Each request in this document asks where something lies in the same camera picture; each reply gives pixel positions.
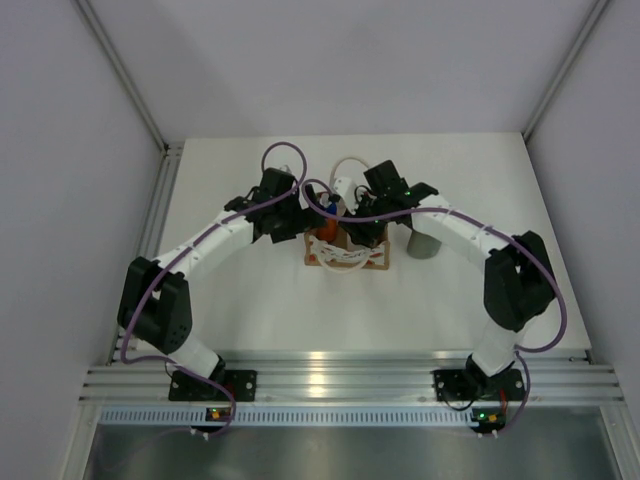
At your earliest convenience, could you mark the aluminium frame post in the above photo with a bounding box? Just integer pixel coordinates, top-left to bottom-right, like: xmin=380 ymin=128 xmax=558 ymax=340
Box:
xmin=521 ymin=0 xmax=614 ymax=144
xmin=74 ymin=0 xmax=171 ymax=151

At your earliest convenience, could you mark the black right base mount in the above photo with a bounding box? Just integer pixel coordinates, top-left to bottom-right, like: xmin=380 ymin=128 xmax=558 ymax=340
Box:
xmin=433 ymin=369 xmax=526 ymax=410

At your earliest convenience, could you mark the aluminium mounting rail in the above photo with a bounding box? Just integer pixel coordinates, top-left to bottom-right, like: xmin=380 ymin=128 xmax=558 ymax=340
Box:
xmin=79 ymin=351 xmax=624 ymax=406

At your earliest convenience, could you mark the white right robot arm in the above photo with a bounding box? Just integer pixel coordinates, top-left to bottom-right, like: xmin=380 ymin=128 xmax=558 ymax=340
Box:
xmin=331 ymin=160 xmax=557 ymax=397

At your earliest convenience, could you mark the grey green squeeze bottle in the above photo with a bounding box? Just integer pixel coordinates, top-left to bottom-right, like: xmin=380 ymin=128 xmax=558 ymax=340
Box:
xmin=406 ymin=230 xmax=442 ymax=260

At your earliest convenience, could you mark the aluminium frame post left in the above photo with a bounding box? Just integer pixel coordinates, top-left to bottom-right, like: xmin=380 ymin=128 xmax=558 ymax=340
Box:
xmin=74 ymin=0 xmax=171 ymax=151

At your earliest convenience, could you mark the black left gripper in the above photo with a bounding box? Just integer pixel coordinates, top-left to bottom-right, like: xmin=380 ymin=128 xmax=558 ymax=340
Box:
xmin=271 ymin=184 xmax=327 ymax=243

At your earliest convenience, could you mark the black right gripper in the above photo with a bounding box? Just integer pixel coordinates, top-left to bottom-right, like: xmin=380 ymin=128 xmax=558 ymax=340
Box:
xmin=339 ymin=191 xmax=389 ymax=248

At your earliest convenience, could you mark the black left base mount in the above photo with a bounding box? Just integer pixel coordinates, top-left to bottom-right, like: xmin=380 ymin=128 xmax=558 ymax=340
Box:
xmin=168 ymin=368 xmax=258 ymax=402

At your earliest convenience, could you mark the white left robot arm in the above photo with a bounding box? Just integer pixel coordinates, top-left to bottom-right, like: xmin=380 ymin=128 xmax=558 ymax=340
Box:
xmin=117 ymin=167 xmax=322 ymax=400

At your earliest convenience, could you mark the white slotted cable duct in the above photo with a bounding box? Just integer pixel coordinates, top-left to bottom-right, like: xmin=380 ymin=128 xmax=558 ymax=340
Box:
xmin=99 ymin=406 xmax=478 ymax=427

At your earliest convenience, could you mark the aluminium frame post right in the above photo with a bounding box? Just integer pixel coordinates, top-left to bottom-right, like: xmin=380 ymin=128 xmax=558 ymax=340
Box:
xmin=521 ymin=0 xmax=614 ymax=144

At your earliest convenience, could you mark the orange bottle blue cap left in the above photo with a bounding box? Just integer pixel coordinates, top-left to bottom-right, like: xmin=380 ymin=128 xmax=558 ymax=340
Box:
xmin=315 ymin=199 xmax=338 ymax=243

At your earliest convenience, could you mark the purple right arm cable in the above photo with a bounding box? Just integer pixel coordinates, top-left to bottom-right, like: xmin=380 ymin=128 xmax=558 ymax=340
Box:
xmin=302 ymin=178 xmax=569 ymax=351

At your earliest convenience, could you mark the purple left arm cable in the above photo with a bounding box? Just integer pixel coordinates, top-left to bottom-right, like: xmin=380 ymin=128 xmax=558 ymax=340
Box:
xmin=119 ymin=142 xmax=321 ymax=441

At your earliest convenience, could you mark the watermelon print canvas bag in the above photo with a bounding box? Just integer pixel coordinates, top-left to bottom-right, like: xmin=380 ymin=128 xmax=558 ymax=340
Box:
xmin=302 ymin=156 xmax=391 ymax=274

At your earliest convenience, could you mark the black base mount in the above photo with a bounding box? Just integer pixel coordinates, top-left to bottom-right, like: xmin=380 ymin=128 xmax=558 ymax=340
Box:
xmin=433 ymin=369 xmax=526 ymax=410
xmin=168 ymin=368 xmax=258 ymax=402

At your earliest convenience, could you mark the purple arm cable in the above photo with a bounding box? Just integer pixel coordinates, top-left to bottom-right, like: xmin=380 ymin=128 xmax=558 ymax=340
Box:
xmin=302 ymin=178 xmax=569 ymax=351
xmin=119 ymin=142 xmax=321 ymax=441

